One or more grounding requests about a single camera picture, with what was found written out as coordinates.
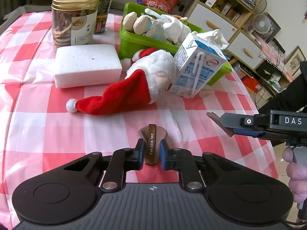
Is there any light framed picture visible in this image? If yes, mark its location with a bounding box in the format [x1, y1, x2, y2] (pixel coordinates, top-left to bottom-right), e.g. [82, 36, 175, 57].
[289, 47, 307, 69]

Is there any white foam block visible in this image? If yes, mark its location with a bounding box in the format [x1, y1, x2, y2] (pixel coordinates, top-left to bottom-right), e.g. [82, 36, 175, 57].
[53, 44, 123, 89]

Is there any wooden cabinet with white drawers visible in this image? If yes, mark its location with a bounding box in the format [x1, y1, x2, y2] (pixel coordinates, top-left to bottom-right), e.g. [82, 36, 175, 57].
[188, 0, 292, 82]

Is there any clear jar with gold lid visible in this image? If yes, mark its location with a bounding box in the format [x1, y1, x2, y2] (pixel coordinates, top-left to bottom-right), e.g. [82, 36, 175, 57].
[51, 0, 101, 47]

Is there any pink patterned cloth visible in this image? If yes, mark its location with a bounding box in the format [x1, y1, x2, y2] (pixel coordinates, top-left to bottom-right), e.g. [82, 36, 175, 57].
[259, 34, 288, 60]

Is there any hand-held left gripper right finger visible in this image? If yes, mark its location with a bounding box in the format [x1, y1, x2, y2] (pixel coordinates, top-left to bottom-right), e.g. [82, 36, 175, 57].
[159, 140, 241, 193]

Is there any person's right hand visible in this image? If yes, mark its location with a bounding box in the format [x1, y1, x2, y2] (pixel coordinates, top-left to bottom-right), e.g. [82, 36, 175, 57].
[282, 146, 307, 204]

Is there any black drink can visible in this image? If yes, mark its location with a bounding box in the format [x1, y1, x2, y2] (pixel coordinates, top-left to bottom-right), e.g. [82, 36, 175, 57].
[91, 0, 118, 34]

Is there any green plastic bin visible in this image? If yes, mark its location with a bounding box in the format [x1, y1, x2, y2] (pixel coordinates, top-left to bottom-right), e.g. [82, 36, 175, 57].
[119, 2, 232, 87]

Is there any brown milk tea packet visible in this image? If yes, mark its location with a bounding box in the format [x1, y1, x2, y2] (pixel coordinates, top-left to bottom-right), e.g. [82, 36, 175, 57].
[139, 124, 168, 166]

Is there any small white desk fan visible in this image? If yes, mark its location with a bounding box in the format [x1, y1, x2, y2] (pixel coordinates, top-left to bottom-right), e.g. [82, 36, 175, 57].
[252, 14, 272, 35]

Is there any dark picture frame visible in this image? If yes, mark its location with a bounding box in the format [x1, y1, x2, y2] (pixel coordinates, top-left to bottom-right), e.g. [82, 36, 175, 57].
[266, 13, 281, 44]

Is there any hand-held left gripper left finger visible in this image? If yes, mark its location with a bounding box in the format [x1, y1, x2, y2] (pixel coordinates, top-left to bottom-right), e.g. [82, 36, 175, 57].
[62, 139, 146, 193]

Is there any white plush with santa hat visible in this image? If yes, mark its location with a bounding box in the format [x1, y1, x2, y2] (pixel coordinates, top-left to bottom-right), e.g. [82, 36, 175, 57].
[66, 48, 178, 117]

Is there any white cloth plush doll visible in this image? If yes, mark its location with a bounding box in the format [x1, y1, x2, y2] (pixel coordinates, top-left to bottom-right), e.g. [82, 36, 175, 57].
[145, 8, 192, 46]

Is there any small cardboard box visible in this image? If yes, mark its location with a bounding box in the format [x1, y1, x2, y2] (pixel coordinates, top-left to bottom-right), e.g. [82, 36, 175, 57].
[227, 8, 240, 22]

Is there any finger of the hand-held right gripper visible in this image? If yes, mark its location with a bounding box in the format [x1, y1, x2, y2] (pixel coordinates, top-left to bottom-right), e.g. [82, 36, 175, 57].
[207, 111, 256, 137]
[231, 129, 263, 138]

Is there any cream plush doll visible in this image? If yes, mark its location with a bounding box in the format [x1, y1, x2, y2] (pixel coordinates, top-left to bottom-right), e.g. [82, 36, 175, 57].
[123, 11, 173, 44]

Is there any pink white checkered tablecloth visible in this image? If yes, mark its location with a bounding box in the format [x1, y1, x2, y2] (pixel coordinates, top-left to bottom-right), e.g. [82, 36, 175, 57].
[0, 11, 280, 228]

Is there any blue white milk carton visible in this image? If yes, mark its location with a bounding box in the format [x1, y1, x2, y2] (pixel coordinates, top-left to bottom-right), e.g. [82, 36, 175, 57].
[165, 32, 228, 99]

